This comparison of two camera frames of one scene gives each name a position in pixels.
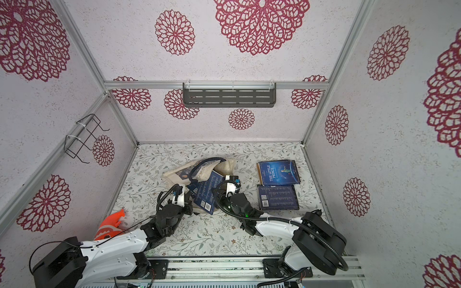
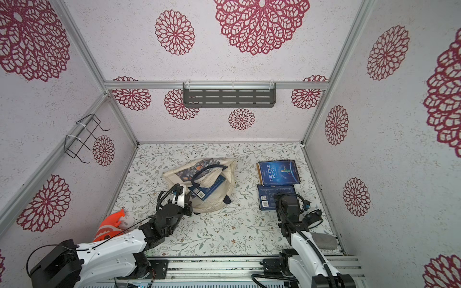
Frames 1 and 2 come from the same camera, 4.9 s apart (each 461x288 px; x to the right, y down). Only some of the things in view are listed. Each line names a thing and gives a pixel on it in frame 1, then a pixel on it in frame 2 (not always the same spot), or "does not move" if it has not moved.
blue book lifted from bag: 203,192 to 266,193
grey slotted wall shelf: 229,95 does not move
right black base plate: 277,268 does not move
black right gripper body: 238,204 to 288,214
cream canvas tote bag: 196,171 does not move
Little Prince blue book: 278,173 does not move
